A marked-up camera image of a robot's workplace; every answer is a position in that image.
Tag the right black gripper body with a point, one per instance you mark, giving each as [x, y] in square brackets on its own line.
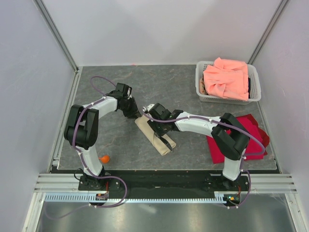
[157, 127]

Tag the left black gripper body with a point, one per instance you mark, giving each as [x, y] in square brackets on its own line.
[130, 108]

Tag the black knife clear handle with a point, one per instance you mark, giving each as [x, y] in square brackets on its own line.
[166, 143]

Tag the beige cloth napkin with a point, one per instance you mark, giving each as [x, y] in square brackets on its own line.
[141, 122]

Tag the orange plastic spoon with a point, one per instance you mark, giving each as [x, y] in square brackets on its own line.
[105, 159]

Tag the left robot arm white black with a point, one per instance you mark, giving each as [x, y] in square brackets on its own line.
[81, 130]

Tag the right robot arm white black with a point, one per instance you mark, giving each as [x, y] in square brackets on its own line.
[226, 131]

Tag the patterned cloth in basket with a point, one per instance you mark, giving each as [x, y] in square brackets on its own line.
[202, 89]

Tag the salmon pink cloth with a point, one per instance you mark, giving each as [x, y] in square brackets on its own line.
[227, 79]

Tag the dark cloth in basket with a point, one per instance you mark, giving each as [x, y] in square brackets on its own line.
[249, 86]

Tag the white plastic basket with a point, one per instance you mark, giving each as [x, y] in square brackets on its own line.
[255, 94]

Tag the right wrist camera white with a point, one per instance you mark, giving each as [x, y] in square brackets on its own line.
[146, 109]

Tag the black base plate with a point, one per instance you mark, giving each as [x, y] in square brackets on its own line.
[162, 185]

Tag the white slotted cable duct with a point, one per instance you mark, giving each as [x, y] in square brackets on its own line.
[104, 198]

